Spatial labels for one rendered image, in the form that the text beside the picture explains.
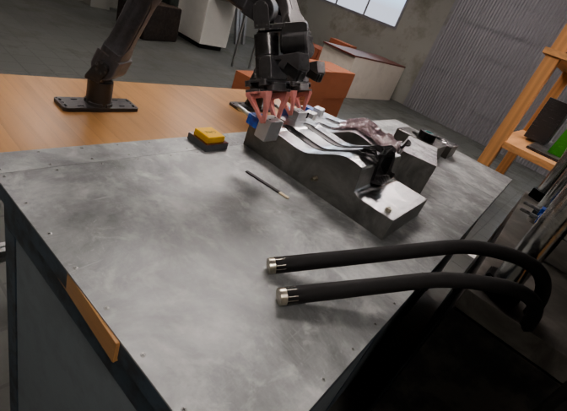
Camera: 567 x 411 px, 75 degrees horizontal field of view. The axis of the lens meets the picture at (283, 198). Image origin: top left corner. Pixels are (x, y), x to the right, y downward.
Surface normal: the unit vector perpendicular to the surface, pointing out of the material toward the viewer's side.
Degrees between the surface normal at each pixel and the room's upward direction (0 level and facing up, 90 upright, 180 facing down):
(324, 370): 0
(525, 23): 90
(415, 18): 90
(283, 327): 0
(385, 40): 90
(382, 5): 90
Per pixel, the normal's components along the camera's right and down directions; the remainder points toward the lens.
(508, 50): -0.64, 0.18
